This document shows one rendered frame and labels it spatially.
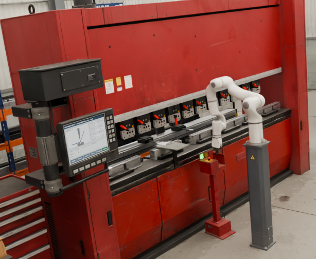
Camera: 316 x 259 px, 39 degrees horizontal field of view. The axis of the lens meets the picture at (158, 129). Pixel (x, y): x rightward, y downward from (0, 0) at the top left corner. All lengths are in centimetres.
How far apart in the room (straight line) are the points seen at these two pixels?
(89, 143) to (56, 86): 45
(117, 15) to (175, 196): 176
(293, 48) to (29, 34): 331
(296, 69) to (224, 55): 120
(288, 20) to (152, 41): 216
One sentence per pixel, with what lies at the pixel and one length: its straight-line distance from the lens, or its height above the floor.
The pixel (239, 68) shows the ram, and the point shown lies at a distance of 513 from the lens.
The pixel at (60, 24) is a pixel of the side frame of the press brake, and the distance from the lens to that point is 331.
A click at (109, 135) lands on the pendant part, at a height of 142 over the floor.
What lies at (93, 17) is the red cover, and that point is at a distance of 371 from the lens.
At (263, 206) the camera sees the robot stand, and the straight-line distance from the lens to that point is 421.
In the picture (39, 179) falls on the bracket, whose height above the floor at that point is 121.
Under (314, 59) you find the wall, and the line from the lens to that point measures 1177.
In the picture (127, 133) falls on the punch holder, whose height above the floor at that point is 121.
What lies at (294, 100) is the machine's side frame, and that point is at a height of 98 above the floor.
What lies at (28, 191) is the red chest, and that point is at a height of 97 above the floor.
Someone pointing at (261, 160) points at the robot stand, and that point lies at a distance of 406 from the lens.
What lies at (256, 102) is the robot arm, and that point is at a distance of 394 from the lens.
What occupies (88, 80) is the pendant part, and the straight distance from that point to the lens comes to 302.
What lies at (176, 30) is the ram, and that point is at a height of 203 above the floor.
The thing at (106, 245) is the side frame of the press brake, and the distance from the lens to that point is 378.
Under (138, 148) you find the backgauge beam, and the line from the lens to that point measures 444.
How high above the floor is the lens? 217
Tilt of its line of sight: 14 degrees down
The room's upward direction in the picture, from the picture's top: 7 degrees counter-clockwise
